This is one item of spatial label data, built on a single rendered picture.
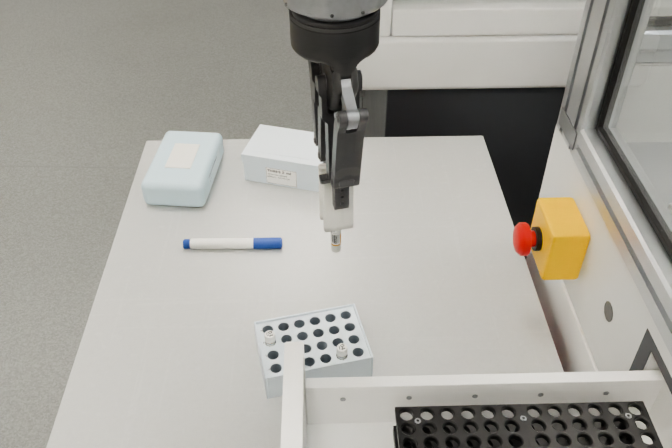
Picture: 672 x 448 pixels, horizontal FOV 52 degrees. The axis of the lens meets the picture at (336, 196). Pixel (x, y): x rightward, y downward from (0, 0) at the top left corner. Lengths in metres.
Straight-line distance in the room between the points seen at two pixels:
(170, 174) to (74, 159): 1.55
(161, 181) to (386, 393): 0.53
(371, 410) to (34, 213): 1.84
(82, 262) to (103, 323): 1.25
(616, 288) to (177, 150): 0.67
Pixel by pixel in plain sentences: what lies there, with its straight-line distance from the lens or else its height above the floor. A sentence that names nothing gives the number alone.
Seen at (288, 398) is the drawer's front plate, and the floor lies 0.93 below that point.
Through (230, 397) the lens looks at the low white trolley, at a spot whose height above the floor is 0.76.
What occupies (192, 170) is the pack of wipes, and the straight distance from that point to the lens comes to 1.07.
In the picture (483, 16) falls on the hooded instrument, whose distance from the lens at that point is 1.21.
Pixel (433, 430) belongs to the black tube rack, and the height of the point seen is 0.87.
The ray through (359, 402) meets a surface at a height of 0.87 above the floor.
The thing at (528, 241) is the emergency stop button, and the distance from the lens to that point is 0.83.
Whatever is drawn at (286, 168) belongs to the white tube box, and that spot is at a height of 0.80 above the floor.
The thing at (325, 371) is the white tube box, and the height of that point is 0.79.
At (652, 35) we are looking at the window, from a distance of 0.74.
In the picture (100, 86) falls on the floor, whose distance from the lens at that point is 3.02.
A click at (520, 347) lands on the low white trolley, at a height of 0.76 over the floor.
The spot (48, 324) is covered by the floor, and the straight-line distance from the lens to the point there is 2.03.
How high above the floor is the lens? 1.43
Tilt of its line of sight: 39 degrees down
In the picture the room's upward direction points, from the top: straight up
